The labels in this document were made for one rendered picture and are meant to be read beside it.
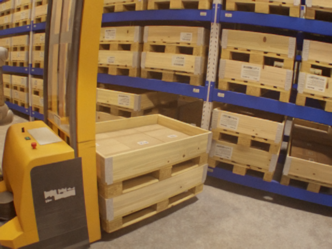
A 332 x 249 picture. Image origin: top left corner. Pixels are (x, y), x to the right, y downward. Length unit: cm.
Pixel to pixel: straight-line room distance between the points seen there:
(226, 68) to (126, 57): 135
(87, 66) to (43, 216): 102
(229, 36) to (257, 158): 135
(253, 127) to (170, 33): 145
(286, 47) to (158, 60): 151
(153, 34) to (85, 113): 181
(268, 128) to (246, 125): 25
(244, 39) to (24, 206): 248
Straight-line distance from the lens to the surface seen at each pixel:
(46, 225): 179
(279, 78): 265
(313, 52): 266
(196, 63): 286
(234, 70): 273
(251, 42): 271
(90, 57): 159
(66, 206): 176
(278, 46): 267
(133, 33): 335
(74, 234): 193
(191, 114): 435
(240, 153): 283
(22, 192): 161
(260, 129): 270
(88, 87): 160
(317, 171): 284
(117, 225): 210
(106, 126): 261
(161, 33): 311
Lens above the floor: 149
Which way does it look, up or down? 15 degrees down
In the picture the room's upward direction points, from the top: 5 degrees clockwise
